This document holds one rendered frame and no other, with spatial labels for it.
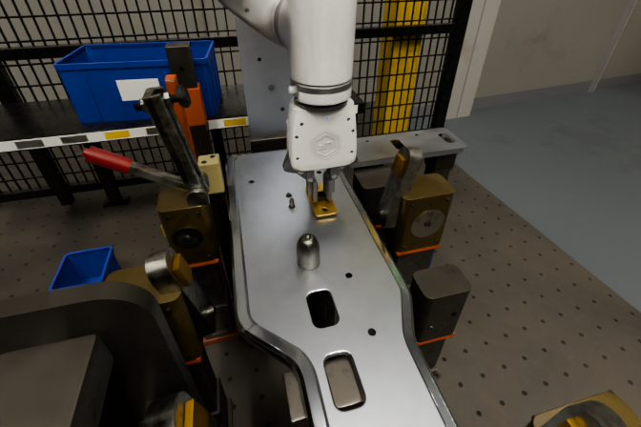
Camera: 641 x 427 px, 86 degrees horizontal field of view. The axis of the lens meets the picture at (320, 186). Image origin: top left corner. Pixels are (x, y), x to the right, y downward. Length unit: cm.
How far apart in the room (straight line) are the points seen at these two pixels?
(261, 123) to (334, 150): 32
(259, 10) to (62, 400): 44
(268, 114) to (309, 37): 38
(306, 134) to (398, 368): 31
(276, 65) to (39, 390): 64
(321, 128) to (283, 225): 17
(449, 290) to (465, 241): 53
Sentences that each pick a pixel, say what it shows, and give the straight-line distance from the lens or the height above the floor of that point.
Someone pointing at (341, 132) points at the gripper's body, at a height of 114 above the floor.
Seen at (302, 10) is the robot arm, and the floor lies 130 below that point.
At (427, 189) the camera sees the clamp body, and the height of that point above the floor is 105.
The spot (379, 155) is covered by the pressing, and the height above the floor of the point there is 100.
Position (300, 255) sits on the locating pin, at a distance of 47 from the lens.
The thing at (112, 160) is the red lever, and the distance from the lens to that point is 53.
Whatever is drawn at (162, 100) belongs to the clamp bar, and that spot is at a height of 121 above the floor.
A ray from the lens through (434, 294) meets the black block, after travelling 49.
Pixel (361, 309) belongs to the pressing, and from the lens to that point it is 45.
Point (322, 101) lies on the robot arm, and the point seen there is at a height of 120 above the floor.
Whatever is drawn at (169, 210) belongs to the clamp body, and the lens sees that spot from 54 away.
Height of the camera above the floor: 137
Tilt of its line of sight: 36 degrees down
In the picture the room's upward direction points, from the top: straight up
